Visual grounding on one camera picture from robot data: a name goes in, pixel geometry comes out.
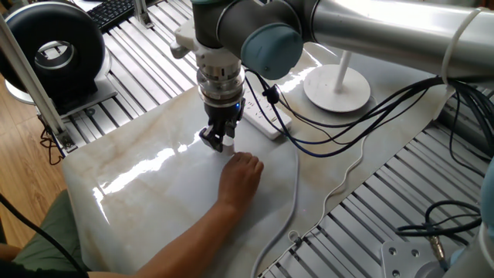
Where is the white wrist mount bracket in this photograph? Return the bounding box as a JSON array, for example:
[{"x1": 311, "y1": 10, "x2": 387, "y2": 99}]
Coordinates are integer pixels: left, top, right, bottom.
[{"x1": 169, "y1": 19, "x2": 242, "y2": 73}]

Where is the black base cable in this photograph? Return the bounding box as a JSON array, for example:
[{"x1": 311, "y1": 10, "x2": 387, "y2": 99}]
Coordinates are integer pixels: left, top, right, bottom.
[{"x1": 395, "y1": 200, "x2": 483, "y2": 263}]

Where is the thick black floor cable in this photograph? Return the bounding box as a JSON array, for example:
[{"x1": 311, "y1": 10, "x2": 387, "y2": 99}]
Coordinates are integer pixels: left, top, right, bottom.
[{"x1": 0, "y1": 192, "x2": 88, "y2": 278}]

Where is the grey power strip cable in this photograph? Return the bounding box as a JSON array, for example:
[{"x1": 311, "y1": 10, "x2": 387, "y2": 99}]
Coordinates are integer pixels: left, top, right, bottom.
[{"x1": 249, "y1": 146, "x2": 301, "y2": 278}]

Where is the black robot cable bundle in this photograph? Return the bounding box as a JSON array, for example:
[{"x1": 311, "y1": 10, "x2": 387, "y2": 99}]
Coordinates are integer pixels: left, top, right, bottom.
[{"x1": 245, "y1": 69, "x2": 494, "y2": 178}]

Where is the thin dark wire tangle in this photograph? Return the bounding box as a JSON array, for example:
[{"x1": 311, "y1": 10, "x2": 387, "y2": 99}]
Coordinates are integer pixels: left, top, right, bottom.
[{"x1": 38, "y1": 127, "x2": 65, "y2": 166}]

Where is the white lamp base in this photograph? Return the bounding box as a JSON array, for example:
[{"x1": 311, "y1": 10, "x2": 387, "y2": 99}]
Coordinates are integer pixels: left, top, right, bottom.
[{"x1": 303, "y1": 49, "x2": 371, "y2": 114}]

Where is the aluminium frame post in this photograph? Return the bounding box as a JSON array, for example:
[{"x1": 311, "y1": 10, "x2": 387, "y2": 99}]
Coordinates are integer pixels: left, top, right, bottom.
[
  {"x1": 0, "y1": 15, "x2": 77, "y2": 152},
  {"x1": 133, "y1": 0, "x2": 155, "y2": 30}
]

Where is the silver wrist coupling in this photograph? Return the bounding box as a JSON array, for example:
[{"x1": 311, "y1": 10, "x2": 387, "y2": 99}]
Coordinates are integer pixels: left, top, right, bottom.
[{"x1": 196, "y1": 65, "x2": 246, "y2": 109}]

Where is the person's bare hand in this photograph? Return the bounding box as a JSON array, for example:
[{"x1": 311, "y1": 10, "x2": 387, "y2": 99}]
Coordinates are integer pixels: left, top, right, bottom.
[{"x1": 217, "y1": 151, "x2": 266, "y2": 212}]

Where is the person's bare forearm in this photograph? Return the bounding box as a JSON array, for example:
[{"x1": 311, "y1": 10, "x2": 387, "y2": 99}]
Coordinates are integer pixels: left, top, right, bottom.
[{"x1": 88, "y1": 200, "x2": 248, "y2": 278}]

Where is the white cable tie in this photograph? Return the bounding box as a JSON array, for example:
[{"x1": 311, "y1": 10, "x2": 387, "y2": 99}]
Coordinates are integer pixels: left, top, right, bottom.
[{"x1": 441, "y1": 7, "x2": 483, "y2": 86}]

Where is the black keyboard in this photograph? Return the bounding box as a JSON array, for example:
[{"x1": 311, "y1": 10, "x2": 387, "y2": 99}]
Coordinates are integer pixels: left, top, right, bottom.
[{"x1": 86, "y1": 0, "x2": 155, "y2": 32}]

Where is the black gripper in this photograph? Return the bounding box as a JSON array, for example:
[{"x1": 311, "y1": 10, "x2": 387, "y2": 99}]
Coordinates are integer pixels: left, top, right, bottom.
[{"x1": 198, "y1": 98, "x2": 246, "y2": 153}]

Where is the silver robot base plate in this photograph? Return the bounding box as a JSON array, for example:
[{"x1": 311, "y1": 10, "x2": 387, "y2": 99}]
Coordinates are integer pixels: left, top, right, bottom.
[{"x1": 381, "y1": 241, "x2": 448, "y2": 278}]

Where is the white power strip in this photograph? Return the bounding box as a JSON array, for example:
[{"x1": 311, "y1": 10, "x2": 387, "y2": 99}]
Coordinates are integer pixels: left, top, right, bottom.
[{"x1": 241, "y1": 88, "x2": 293, "y2": 141}]

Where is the thin white lamp cord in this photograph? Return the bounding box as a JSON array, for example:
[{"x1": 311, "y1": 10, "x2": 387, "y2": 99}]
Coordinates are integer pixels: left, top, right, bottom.
[{"x1": 262, "y1": 131, "x2": 381, "y2": 278}]

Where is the small cord clip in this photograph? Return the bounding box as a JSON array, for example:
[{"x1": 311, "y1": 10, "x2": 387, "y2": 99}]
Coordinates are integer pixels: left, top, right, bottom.
[{"x1": 287, "y1": 230, "x2": 304, "y2": 248}]

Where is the black ring-shaped fan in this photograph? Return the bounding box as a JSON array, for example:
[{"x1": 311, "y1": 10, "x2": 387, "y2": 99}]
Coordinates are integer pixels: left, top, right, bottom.
[{"x1": 0, "y1": 1, "x2": 119, "y2": 119}]

